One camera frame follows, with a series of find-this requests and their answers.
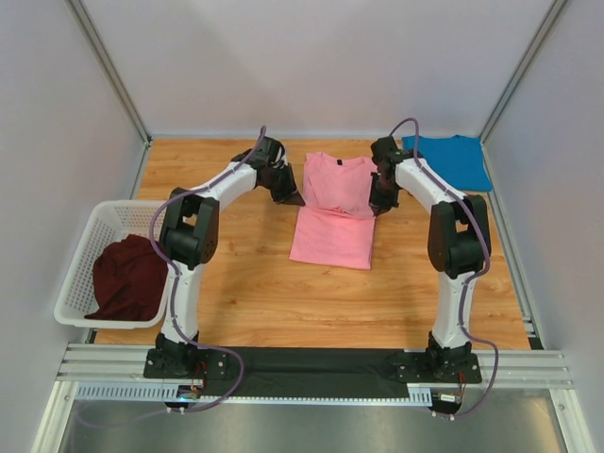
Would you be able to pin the right aluminium frame post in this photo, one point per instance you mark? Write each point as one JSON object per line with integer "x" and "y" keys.
{"x": 535, "y": 45}

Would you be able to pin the pink t shirt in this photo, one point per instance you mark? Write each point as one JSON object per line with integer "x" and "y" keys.
{"x": 336, "y": 226}

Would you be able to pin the aluminium frame post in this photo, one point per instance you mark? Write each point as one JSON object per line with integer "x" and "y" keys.
{"x": 535, "y": 45}
{"x": 94, "y": 39}

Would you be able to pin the white plastic laundry basket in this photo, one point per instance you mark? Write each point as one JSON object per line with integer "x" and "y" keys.
{"x": 109, "y": 222}

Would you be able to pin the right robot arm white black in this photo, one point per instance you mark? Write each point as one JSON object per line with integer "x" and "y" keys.
{"x": 459, "y": 246}

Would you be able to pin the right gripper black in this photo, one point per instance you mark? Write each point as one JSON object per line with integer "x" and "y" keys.
{"x": 382, "y": 190}

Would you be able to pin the left aluminium frame post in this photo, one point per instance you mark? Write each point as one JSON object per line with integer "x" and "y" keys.
{"x": 94, "y": 39}

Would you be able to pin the blue folded t shirt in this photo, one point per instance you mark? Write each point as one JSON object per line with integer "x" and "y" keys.
{"x": 458, "y": 160}

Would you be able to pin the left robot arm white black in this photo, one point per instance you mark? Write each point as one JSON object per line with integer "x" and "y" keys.
{"x": 188, "y": 240}

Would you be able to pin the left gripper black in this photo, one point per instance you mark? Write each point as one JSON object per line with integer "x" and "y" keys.
{"x": 281, "y": 181}

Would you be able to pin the aluminium front rail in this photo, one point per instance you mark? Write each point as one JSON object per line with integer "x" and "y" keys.
{"x": 115, "y": 373}

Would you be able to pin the dark red t shirt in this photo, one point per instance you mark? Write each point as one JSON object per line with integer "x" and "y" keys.
{"x": 128, "y": 280}

